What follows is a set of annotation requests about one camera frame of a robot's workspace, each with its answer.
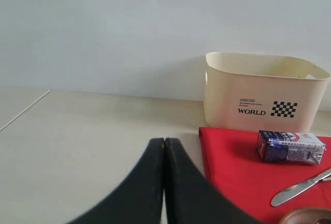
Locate blue white milk carton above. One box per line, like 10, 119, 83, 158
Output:
257, 130, 326, 165

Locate red scalloped tablecloth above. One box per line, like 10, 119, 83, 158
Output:
199, 127, 330, 223

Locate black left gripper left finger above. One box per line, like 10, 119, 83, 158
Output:
71, 138, 165, 223

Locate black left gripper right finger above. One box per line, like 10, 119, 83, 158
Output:
164, 138, 259, 223

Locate silver table knife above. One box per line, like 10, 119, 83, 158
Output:
270, 168, 330, 207

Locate round wooden plate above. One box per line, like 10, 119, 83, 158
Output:
279, 207, 330, 224

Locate cream plastic bin WORLD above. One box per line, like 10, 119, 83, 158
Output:
203, 52, 330, 132

